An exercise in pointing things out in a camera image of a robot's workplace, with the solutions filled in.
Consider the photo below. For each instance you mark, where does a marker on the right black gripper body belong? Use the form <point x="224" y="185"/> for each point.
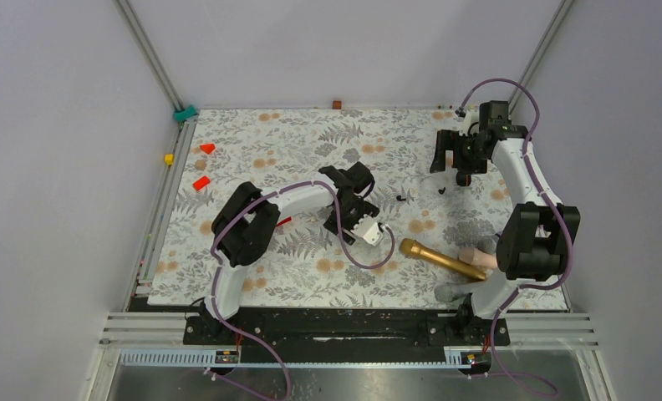
<point x="466" y="157"/>

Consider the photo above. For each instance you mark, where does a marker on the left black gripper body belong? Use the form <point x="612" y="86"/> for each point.
<point x="353" y="211"/>

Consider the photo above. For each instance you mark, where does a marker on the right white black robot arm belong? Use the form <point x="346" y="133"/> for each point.
<point x="535" y="243"/>

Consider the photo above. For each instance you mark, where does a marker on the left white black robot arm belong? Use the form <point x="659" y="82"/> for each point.
<point x="244" y="227"/>

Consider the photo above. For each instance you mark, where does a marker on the floral table mat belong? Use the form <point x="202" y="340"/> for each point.
<point x="304" y="265"/>

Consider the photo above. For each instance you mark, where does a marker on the red box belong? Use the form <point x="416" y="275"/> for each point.
<point x="284" y="221"/>

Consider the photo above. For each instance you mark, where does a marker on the gold microphone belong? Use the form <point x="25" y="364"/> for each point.
<point x="413" y="248"/>

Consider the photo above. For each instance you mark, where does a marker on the purple glitter microphone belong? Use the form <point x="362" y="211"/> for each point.
<point x="488" y="244"/>

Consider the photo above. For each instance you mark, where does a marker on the pink microphone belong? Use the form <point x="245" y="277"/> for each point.
<point x="477" y="258"/>

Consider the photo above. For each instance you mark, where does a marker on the grey microphone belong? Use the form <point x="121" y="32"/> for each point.
<point x="451" y="292"/>

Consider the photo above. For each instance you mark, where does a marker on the red flat block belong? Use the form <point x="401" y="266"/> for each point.
<point x="201" y="183"/>

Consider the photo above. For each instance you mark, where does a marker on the red triangular block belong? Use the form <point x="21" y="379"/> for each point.
<point x="207" y="148"/>

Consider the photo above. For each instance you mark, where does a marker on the teal block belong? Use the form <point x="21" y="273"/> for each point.
<point x="184" y="114"/>

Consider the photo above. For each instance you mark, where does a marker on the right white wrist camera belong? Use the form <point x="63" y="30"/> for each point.
<point x="470" y="117"/>

